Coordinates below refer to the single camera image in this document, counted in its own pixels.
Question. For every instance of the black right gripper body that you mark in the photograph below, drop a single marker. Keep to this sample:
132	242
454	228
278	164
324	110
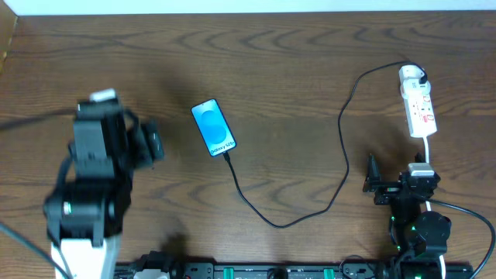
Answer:
391	187

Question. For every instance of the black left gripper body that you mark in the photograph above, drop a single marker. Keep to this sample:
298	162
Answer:
98	107

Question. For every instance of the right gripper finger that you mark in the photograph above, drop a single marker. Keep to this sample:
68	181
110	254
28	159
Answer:
419	158
373	173

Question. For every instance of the blue Galaxy smartphone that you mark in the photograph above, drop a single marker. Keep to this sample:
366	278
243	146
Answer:
213	127

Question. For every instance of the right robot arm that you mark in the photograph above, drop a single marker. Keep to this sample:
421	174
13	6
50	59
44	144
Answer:
421	236

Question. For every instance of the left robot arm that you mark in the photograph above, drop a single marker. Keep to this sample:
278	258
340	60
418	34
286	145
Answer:
85	211

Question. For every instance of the white power strip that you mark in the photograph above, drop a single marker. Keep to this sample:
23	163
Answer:
418	106

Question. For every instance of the white USB wall charger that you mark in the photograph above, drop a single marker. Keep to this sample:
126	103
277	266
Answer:
413	79

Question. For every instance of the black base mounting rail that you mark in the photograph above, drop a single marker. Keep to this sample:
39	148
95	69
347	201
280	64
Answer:
161	265

